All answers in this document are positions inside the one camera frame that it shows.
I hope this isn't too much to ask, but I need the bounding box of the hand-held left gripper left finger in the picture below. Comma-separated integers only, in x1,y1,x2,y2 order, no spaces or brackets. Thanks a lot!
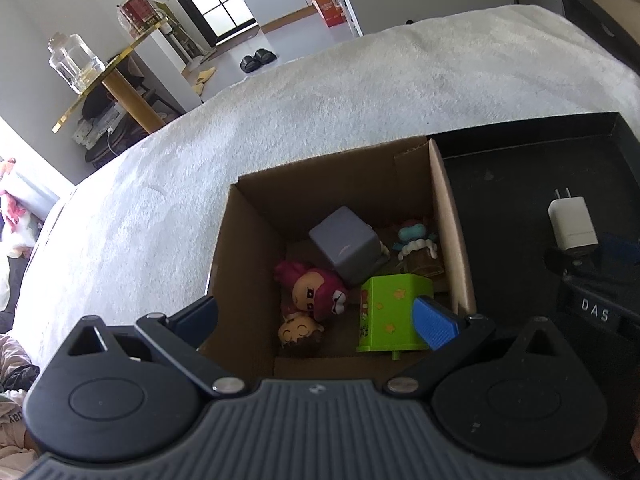
60,295,248,401

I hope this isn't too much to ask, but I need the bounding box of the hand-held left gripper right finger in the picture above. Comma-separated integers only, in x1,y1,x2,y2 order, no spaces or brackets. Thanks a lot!
385,295,573,401

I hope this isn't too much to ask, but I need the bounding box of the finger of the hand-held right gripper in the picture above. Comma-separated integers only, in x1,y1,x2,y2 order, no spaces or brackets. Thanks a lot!
597,232,640,267
544,247,603,277

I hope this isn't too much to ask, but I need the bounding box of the white charger plug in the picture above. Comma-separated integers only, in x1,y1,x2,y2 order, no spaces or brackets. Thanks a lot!
547,187,599,252

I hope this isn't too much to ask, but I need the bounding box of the green toy house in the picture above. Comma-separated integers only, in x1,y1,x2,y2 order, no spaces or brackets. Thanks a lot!
356,273,435,361

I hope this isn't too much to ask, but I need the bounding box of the teal and white figure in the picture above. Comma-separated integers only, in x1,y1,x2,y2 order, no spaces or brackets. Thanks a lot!
391,217,443,278

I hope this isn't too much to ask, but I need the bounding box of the black tray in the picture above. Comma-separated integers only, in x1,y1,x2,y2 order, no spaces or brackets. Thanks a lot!
427,112,640,461

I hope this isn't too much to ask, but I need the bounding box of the brown haired doll figure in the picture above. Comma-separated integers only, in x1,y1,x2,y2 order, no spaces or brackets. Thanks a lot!
277,311,326,358

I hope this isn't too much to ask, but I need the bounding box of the brown cardboard box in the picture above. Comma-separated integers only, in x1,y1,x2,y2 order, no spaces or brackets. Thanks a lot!
205,135,477,382

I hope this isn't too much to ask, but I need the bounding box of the purple cube toy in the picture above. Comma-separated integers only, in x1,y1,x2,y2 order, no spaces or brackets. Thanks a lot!
308,206,391,286

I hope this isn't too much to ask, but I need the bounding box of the pink haired doll figure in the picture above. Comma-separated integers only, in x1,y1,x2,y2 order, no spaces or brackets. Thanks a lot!
274,260,349,322

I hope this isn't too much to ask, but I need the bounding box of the light floral cloth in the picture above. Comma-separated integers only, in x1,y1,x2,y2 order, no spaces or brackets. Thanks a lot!
0,335,41,461

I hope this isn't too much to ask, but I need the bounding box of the dark round stool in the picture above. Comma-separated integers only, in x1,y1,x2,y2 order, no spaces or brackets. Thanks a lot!
82,125,151,163

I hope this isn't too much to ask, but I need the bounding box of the pink white plush toy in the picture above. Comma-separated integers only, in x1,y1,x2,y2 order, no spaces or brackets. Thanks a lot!
0,157,61,261

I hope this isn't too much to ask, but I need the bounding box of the white power strip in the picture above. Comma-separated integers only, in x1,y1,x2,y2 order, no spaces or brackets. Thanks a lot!
72,110,126,148

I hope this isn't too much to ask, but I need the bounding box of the round gold table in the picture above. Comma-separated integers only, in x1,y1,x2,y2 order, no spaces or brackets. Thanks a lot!
51,15,173,133

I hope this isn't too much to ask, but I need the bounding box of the clear glass jar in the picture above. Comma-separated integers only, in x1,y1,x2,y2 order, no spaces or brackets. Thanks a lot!
48,33,107,93

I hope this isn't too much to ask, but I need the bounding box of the red tin box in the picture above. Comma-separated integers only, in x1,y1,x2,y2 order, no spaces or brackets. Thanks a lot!
120,0,161,36

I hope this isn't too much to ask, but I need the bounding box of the orange cardboard box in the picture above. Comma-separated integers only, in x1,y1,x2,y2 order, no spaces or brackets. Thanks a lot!
310,0,347,28

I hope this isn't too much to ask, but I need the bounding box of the black frame with cardboard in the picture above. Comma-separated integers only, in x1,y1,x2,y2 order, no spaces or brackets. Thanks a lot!
560,0,640,61

